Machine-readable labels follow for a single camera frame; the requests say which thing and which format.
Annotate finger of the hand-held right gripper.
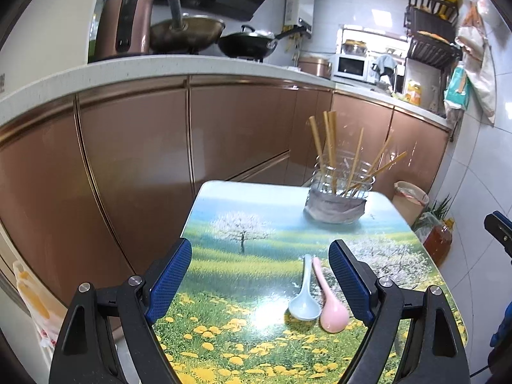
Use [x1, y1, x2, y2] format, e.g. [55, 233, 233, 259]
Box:
[483, 210, 512, 257]

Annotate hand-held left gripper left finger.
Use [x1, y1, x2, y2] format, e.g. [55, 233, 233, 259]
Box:
[49, 237, 193, 384]

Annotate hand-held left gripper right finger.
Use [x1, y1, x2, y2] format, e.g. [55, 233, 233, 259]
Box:
[328, 239, 469, 384]

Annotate pink ceramic spoon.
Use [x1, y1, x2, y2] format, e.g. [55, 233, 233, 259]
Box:
[312, 257, 349, 333]

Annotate light blue ceramic spoon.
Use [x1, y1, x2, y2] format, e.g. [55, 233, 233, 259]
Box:
[288, 253, 323, 321]

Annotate metal wire utensil holder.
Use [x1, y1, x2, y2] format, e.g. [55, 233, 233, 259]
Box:
[308, 159, 376, 225]

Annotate green onions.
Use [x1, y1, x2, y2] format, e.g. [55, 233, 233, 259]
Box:
[416, 194, 454, 233]

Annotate cooking oil bottle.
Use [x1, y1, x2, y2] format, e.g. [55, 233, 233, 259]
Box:
[423, 218, 454, 267]

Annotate grey holder liner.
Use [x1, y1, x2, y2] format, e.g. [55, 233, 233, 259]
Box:
[304, 187, 366, 225]

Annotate beige trash bin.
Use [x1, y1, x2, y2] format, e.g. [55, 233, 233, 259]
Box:
[392, 181, 430, 227]

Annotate blue cloth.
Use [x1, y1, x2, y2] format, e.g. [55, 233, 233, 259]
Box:
[490, 300, 512, 353]

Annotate yellow printed plastic bag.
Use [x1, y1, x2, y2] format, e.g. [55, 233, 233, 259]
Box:
[10, 260, 68, 348]

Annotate teal hanging bag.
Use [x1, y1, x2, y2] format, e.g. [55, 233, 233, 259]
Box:
[444, 62, 473, 110]

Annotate yellow package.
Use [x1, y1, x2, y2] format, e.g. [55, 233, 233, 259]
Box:
[404, 80, 425, 107]

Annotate hanging white plastic bags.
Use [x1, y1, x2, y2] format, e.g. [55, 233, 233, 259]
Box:
[456, 0, 499, 124]

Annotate black dish rack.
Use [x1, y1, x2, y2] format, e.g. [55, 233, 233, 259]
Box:
[404, 0, 462, 116]

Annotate grey dish cloth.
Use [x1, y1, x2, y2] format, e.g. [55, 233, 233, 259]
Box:
[372, 54, 397, 76]

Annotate white microwave oven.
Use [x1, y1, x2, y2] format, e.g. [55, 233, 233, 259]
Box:
[333, 53, 371, 84]

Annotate white kitchen countertop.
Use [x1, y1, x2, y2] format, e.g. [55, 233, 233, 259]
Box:
[0, 54, 454, 131]

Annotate black wok with lid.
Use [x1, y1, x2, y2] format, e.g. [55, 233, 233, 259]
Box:
[218, 24, 308, 62]

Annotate golden wok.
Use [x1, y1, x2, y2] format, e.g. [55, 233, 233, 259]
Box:
[150, 0, 227, 54]

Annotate rose gold kitchen appliance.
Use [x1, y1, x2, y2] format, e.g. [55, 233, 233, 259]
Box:
[94, 0, 157, 61]

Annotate white water heater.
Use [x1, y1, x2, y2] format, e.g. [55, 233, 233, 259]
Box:
[283, 0, 315, 33]

